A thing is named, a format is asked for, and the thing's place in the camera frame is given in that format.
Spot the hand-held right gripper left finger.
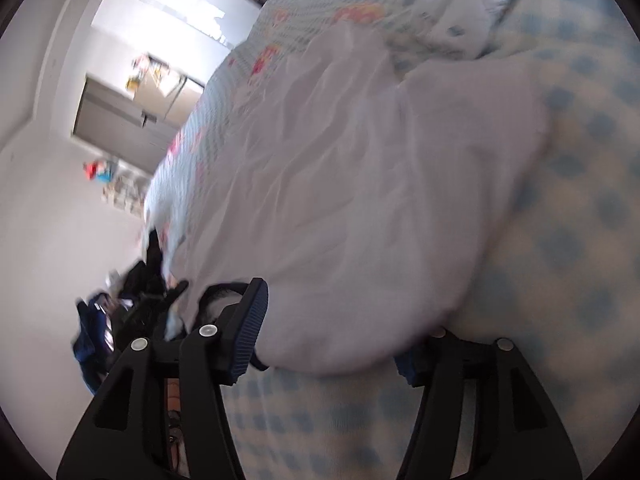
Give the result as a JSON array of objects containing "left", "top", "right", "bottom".
[{"left": 56, "top": 277, "right": 269, "bottom": 480}]

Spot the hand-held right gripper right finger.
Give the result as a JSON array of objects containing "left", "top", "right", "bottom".
[{"left": 395, "top": 329, "right": 583, "bottom": 480}]

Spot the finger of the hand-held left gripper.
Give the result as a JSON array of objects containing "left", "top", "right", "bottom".
[{"left": 150, "top": 280, "right": 190, "bottom": 322}]

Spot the white shirt with navy trim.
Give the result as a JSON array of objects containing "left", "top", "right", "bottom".
[{"left": 165, "top": 24, "right": 552, "bottom": 377}]

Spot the white shelf rack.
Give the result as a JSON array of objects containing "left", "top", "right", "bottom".
[{"left": 102, "top": 170, "right": 152, "bottom": 219}]

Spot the grey wardrobe cabinet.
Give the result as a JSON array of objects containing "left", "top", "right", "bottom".
[{"left": 72, "top": 75, "right": 177, "bottom": 172}]

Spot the beige fridge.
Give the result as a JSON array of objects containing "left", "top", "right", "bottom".
[{"left": 127, "top": 55, "right": 207, "bottom": 127}]

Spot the blue checked printed blanket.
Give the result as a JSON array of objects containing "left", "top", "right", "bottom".
[{"left": 142, "top": 0, "right": 640, "bottom": 480}]

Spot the white wardrobe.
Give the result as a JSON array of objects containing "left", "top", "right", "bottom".
[{"left": 91, "top": 0, "right": 262, "bottom": 52}]

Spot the folded white printed garment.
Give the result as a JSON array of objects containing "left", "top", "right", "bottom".
[{"left": 390, "top": 0, "right": 522, "bottom": 61}]

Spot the red and blue wall doll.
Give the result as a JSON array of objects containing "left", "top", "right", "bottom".
[{"left": 82, "top": 157, "right": 119, "bottom": 184}]

